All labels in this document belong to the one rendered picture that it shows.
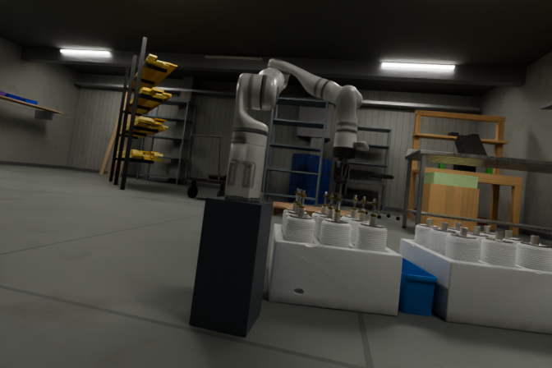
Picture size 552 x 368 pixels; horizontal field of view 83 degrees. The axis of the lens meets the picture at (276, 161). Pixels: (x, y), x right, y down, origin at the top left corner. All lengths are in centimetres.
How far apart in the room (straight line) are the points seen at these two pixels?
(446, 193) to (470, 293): 364
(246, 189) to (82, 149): 971
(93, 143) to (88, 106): 109
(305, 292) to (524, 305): 66
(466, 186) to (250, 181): 429
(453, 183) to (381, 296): 385
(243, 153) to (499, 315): 91
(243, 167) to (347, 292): 51
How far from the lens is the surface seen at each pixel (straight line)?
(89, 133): 1030
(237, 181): 78
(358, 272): 103
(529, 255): 133
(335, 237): 103
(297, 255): 99
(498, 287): 123
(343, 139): 104
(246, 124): 78
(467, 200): 488
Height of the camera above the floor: 36
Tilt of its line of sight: 4 degrees up
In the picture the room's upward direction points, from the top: 7 degrees clockwise
